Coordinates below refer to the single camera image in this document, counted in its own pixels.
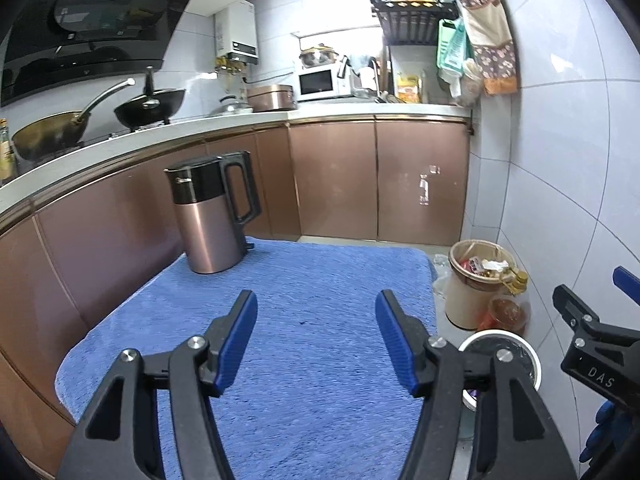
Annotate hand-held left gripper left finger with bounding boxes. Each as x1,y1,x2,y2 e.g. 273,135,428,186
57,289,259,480

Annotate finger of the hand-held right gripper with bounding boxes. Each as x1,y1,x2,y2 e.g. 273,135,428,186
552,284,601,332
612,266,640,306

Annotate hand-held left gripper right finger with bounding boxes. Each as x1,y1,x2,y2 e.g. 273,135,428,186
375,289,576,480

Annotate white trash can black liner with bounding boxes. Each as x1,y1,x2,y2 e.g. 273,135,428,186
457,329,542,441

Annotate beige trash bin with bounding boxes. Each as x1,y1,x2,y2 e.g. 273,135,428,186
446,240,516,331

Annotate person's right hand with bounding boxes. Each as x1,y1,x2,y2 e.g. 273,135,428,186
580,400,632,467

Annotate yellow oil bottle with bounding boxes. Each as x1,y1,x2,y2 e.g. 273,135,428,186
505,267,530,295

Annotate clear plastic bag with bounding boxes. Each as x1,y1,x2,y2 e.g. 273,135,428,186
431,254,453,296

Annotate blue fluffy towel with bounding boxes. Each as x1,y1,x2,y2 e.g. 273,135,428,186
54,237,438,480

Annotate wrappers inside beige bin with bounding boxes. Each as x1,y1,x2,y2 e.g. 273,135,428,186
457,255,513,278

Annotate brown electric kettle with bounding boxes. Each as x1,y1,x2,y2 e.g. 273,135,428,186
164,150,262,275

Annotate brown kitchen base cabinets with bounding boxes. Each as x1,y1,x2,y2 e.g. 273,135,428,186
0,115,471,480

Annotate white plastic bag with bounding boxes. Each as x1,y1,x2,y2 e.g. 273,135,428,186
447,57,483,107

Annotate brown rice cooker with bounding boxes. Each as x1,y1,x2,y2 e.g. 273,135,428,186
246,84,298,112

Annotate black wok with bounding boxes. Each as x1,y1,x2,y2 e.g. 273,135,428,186
114,66,187,128

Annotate yellow food package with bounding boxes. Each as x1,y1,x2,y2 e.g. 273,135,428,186
396,74,420,103

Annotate white water jug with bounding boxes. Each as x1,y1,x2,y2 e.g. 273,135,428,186
350,65,382,99

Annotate white microwave oven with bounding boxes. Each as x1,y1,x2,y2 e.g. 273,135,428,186
298,65,351,102

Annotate green plastic bag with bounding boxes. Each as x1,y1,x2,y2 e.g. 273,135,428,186
437,17,473,81

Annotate brass wok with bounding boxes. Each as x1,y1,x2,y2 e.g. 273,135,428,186
11,78,136,161

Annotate floral apron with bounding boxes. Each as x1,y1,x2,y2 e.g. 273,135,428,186
456,0,518,96

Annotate dark sauce bottle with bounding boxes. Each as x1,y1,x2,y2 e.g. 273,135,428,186
0,118,18,186

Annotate steel pot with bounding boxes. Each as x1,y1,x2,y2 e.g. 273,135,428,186
299,44,341,69

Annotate white water heater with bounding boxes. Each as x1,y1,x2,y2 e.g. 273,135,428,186
214,1,259,67

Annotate black dish rack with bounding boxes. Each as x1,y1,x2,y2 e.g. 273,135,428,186
366,0,460,46

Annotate black range hood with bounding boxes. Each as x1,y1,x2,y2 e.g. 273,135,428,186
0,0,201,107

